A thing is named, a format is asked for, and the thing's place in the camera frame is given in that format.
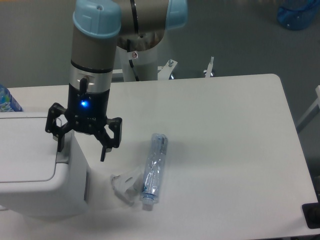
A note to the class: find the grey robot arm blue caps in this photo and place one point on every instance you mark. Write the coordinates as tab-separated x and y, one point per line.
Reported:
97	27

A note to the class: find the white frame at right edge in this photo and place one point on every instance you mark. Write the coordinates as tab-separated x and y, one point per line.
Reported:
310	113

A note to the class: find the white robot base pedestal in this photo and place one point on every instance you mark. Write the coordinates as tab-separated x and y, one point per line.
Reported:
139	56

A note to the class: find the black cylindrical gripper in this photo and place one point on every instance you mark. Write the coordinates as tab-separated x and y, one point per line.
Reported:
86	112

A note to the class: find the blue labelled bottle left edge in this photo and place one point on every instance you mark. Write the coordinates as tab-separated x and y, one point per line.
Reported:
7	102

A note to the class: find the black device at table corner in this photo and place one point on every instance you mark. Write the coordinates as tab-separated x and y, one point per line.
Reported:
311	213

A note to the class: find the large blue water jug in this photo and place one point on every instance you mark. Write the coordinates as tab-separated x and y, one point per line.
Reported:
296	15

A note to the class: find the white push-button trash can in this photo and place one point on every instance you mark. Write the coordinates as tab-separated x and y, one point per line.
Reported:
35	178

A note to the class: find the white right clamp screw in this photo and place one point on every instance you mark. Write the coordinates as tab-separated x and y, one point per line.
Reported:
209	72

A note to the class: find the white middle mounting bracket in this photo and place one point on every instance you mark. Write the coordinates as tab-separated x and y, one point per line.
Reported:
166	72

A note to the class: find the crushed clear plastic bottle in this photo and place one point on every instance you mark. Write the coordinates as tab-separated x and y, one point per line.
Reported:
153	171

